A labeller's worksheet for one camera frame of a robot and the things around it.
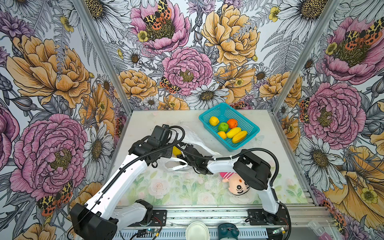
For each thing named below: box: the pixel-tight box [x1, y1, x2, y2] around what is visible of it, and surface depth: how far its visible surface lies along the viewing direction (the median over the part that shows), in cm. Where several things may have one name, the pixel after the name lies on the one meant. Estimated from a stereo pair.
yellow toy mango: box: [226, 127, 242, 139], surface depth 105 cm
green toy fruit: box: [218, 122, 229, 132], surface depth 107 cm
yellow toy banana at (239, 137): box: [232, 130, 248, 144], surface depth 104 cm
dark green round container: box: [218, 222, 240, 240], surface depth 66 cm
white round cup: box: [185, 221, 210, 240], surface depth 71 cm
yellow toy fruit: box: [218, 131, 227, 140], surface depth 103 cm
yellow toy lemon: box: [209, 116, 220, 127], surface depth 111 cm
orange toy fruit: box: [227, 118, 238, 129], surface depth 109 cm
